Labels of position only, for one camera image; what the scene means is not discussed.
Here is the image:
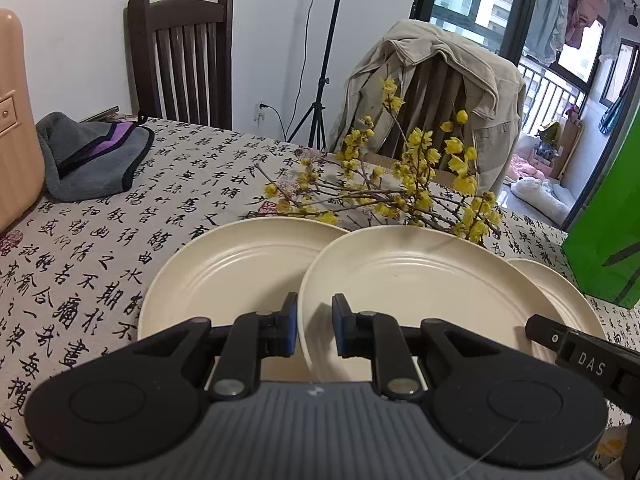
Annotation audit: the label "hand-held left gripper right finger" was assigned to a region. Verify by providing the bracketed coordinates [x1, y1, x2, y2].
[331, 293, 501, 402]

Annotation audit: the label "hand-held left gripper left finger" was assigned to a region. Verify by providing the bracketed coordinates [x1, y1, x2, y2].
[132, 292, 300, 402]

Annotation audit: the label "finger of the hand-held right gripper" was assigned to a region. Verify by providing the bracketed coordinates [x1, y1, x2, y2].
[525, 313, 571, 361]

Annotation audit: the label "cream ribbed plate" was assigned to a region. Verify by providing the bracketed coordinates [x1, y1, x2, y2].
[137, 216, 351, 383]
[298, 225, 568, 383]
[505, 258, 608, 343]

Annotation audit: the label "green paper bag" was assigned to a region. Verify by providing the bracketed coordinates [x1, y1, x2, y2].
[561, 125, 640, 309]

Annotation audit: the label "white plush pillow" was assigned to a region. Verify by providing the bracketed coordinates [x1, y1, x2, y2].
[510, 176, 573, 221]

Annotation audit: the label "yellow flower branches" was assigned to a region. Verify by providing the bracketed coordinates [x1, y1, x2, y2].
[262, 76, 503, 247]

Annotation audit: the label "beige jacket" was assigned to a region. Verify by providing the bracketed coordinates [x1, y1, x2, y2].
[327, 19, 527, 196]

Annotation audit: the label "wooden chair under jacket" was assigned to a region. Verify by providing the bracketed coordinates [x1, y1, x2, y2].
[362, 57, 473, 186]

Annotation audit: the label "studio light on stand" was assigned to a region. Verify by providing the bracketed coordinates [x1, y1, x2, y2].
[286, 0, 351, 151]

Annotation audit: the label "grey purple cloth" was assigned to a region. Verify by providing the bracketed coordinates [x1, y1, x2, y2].
[36, 111, 156, 202]

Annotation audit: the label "dark wooden chair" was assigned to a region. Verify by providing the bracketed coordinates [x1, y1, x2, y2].
[125, 0, 234, 131]

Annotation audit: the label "white hanging garment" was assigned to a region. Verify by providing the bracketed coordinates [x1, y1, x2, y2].
[597, 0, 631, 63]

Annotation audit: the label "light blue hanging garment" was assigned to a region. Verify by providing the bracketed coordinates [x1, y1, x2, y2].
[522, 0, 573, 66]

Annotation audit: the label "pink hanging garment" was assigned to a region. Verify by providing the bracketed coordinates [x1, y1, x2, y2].
[562, 0, 606, 51]

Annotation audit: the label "peach suitcase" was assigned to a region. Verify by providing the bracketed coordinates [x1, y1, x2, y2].
[0, 8, 45, 235]

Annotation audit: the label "black power cable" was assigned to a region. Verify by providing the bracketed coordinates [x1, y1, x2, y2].
[257, 0, 325, 141]

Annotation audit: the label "black window frame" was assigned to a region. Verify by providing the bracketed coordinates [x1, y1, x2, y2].
[409, 0, 640, 233]

